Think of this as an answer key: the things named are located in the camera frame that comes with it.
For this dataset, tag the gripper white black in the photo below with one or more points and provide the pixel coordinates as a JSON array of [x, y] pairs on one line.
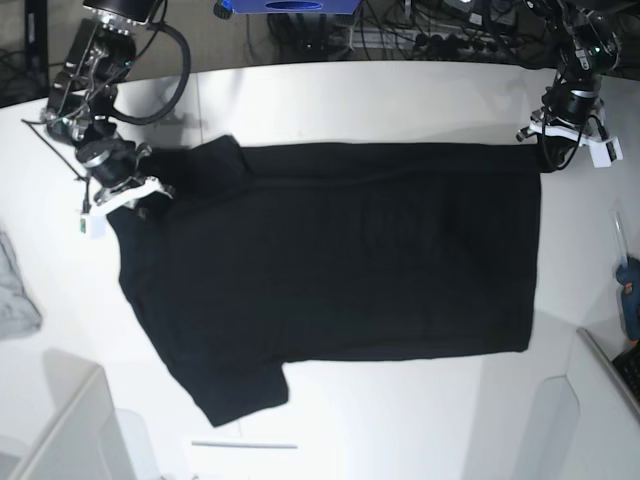
[[571, 116], [124, 175]]

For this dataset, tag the black T-shirt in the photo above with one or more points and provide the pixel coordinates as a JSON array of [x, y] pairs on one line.
[[334, 252]]

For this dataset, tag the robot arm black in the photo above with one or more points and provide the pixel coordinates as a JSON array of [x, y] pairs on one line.
[[585, 44], [81, 111]]

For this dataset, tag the clear glue stick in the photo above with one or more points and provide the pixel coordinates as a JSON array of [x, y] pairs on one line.
[[619, 237]]

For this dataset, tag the blue glue gun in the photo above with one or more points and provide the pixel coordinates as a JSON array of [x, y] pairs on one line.
[[627, 275]]

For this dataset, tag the grey cloth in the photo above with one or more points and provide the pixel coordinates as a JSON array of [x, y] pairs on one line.
[[19, 315]]

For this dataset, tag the blue box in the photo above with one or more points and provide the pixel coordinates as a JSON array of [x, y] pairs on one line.
[[224, 9]]

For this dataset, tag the black keyboard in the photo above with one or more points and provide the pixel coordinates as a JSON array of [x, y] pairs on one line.
[[628, 365]]

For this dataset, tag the white bin left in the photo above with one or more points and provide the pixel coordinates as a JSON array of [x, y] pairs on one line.
[[83, 439]]

